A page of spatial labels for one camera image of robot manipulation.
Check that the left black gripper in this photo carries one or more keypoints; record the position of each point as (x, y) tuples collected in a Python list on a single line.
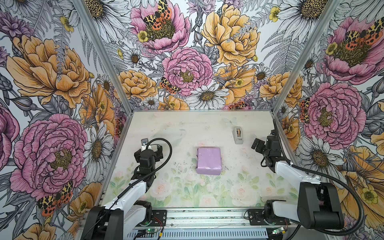
[(158, 154)]

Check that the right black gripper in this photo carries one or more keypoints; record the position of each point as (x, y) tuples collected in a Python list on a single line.
[(261, 143)]

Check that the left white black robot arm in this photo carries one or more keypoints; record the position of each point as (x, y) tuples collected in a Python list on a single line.
[(114, 220)]

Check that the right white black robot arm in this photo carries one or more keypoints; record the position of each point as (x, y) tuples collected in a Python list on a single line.
[(318, 206)]

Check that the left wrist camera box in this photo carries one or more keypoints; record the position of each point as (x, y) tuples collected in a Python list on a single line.
[(144, 143)]

